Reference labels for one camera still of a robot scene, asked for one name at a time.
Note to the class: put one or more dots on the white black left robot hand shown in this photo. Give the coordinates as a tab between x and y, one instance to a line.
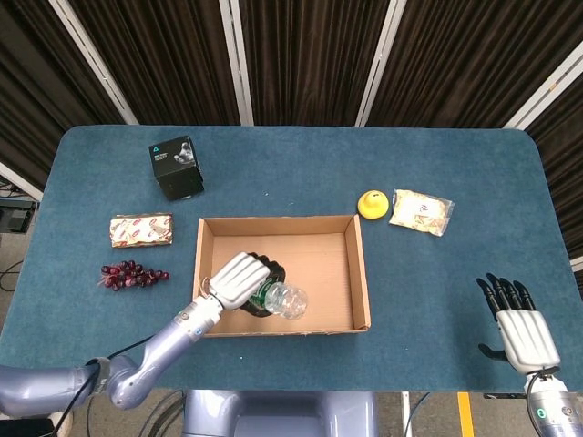
239	282

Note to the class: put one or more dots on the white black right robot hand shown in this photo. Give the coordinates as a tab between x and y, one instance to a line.
526	339

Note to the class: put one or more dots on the transparent plastic water bottle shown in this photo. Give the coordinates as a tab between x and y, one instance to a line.
289	300

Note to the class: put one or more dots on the red grape bunch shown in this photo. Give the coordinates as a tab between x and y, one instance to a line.
129	275

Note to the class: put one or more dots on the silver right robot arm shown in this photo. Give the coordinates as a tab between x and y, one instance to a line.
553	409

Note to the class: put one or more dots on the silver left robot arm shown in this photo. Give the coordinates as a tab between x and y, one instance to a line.
173	330

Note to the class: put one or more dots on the open brown cardboard box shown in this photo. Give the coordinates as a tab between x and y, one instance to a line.
328	273

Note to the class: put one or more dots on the red gold snack packet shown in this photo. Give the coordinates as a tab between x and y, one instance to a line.
141	230

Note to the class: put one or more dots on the yellow floor tape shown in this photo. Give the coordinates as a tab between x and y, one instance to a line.
465	414

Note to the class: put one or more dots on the blue table cloth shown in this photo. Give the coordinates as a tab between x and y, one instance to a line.
291	173

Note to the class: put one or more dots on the black cube carton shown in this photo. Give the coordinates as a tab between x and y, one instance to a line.
177	170

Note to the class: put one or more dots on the grey robot torso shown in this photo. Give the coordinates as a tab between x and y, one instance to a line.
278	414

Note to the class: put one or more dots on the yellow toy pear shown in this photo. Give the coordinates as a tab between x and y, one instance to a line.
372	206

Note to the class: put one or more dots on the clear bag of snacks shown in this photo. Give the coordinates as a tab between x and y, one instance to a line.
421	212

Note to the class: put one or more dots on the dark brown curtain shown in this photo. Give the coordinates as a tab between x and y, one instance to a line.
36	91
309	59
168	59
565	159
469	59

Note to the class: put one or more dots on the black floor equipment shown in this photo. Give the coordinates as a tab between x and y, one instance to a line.
16	216

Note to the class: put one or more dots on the white frame post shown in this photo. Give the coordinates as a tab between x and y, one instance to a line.
20	181
379	64
544	91
93	61
237	64

